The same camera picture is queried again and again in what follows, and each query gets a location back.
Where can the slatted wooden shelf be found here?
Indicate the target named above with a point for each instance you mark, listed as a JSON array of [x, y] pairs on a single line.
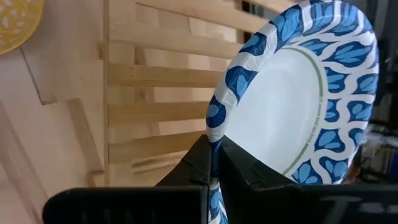
[[155, 76]]

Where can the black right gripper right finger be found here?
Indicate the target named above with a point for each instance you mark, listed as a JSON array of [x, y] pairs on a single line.
[[280, 202]]

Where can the blue white leaf-pattern bowl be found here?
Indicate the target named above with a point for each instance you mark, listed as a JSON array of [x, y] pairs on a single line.
[[280, 109]]

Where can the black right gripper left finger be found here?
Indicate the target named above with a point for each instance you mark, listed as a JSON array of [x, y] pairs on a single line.
[[174, 202]]

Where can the yellow white floral bowl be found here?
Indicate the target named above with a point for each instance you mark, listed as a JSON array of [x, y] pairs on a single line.
[[15, 21]]

